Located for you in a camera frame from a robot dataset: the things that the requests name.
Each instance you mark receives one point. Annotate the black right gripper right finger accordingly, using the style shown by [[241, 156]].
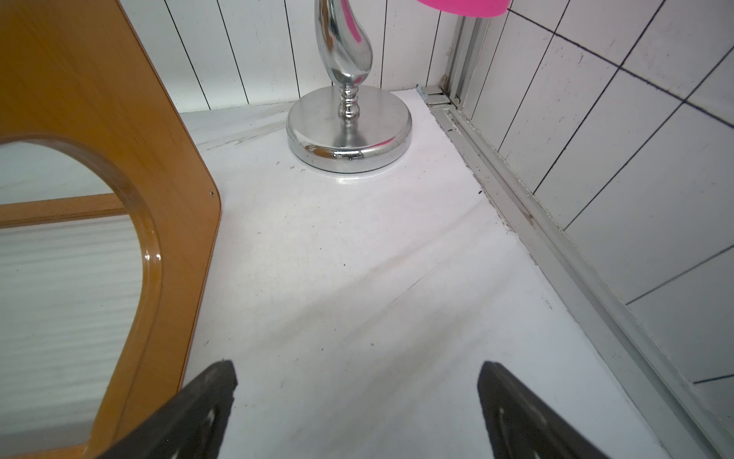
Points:
[[521, 425]]

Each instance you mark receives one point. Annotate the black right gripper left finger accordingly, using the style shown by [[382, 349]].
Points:
[[190, 425]]

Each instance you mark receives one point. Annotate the wooden three-tier shelf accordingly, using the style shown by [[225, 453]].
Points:
[[108, 222]]

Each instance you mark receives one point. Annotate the chrome glass holder stand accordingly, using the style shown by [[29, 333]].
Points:
[[348, 127]]

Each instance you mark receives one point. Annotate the pink plastic wine glass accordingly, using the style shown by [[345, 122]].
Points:
[[470, 8]]

